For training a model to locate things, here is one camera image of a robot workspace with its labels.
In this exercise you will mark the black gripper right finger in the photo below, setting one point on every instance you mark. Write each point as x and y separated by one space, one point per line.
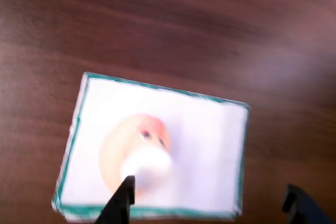
304 208

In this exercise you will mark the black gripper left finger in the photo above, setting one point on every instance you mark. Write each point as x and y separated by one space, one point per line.
118 205

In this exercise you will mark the yellow rubber duck white hat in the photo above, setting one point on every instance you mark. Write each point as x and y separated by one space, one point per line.
131 145

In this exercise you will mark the white paper with green border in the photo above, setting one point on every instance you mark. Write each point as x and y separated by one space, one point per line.
204 155

